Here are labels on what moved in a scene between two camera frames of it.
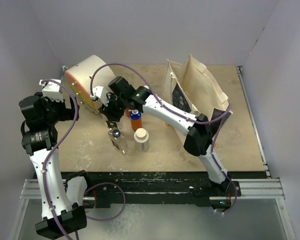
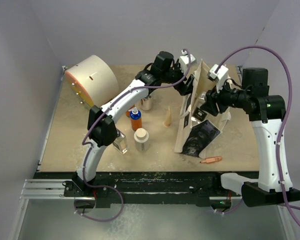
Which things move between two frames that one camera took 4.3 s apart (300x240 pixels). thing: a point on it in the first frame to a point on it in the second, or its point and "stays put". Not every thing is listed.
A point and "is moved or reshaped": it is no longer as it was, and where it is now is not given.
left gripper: (67, 114) to (183, 89)
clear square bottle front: (118, 137) stays put
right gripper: (109, 111) to (214, 96)
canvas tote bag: (187, 85) is moved or reshaped
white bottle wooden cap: (141, 139) stays put
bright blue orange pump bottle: (136, 119) stays put
